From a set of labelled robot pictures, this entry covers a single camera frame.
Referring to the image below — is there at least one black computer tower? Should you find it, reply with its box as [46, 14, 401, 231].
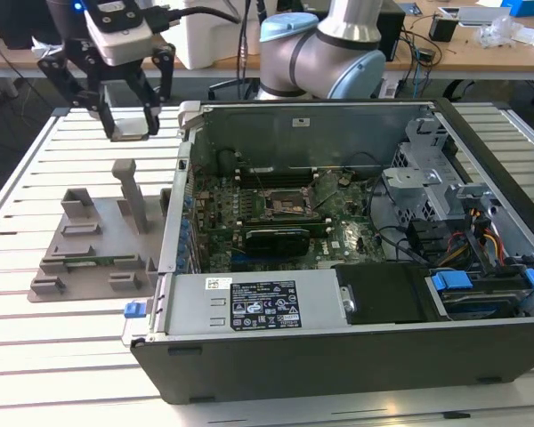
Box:
[377, 9, 407, 63]

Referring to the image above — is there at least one black plastic cover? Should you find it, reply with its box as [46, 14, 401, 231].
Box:
[332, 262, 450, 326]

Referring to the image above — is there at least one hard disk in blue carrier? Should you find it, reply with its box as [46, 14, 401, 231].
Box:
[426, 265, 534, 321]

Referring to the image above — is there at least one black connector block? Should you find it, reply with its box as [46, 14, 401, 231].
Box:
[406, 218, 449, 264]

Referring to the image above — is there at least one clear plastic bag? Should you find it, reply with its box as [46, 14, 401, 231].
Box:
[477, 14, 525, 49]

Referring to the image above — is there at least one crumpled white paper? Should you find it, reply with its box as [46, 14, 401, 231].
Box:
[28, 35, 57, 61]

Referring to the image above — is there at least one silver power supply with label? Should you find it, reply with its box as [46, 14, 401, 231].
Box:
[147, 266, 353, 344]

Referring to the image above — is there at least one white flat box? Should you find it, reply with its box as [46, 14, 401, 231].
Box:
[435, 4, 514, 28]

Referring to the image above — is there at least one black open PC case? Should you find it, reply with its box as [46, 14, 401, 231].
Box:
[128, 96, 534, 406]

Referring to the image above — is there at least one CPU socket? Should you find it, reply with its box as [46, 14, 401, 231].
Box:
[258, 187, 316, 220]

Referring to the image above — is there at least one grey-brown parts rack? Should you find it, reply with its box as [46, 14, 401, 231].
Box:
[28, 158, 174, 305]

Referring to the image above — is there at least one small black box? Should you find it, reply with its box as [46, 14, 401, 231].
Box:
[428, 12, 458, 44]

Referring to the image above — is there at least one silver CPU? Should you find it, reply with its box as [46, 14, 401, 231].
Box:
[113, 117, 151, 143]

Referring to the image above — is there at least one green RAM stick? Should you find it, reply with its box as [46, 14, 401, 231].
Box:
[65, 254, 138, 269]

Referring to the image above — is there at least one yellow red wire bundle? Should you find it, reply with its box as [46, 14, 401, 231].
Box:
[444, 205, 507, 267]

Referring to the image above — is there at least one white camera box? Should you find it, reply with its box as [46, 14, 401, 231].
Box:
[82, 0, 156, 68]

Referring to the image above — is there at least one black camera cable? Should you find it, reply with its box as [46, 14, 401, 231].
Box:
[149, 4, 242, 35]

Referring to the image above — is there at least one black office chair base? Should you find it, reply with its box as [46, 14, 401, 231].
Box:
[441, 78, 477, 103]

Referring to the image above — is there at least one black graphics card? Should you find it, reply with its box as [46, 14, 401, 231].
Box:
[241, 224, 313, 259]

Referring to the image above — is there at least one large black box device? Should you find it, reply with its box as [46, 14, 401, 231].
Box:
[0, 0, 57, 51]

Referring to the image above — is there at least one wooden desk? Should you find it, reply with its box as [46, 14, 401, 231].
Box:
[382, 0, 534, 84]
[0, 17, 192, 108]

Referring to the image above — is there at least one blue cardboard box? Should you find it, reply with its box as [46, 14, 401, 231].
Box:
[499, 0, 534, 19]

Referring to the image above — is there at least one grey metal drive cage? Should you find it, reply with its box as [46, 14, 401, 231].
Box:
[379, 116, 506, 235]

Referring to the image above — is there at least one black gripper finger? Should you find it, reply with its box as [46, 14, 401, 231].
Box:
[36, 39, 117, 141]
[125, 42, 178, 137]

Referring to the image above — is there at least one white printer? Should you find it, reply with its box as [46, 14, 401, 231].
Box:
[182, 0, 268, 71]

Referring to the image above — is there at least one green motherboard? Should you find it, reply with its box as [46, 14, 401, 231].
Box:
[190, 166, 384, 273]

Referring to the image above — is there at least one pale grey case latch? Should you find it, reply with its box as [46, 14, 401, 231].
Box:
[177, 100, 206, 131]

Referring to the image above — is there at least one black RAM slot bank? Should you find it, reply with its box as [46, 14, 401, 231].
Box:
[233, 165, 320, 190]
[238, 214, 331, 238]

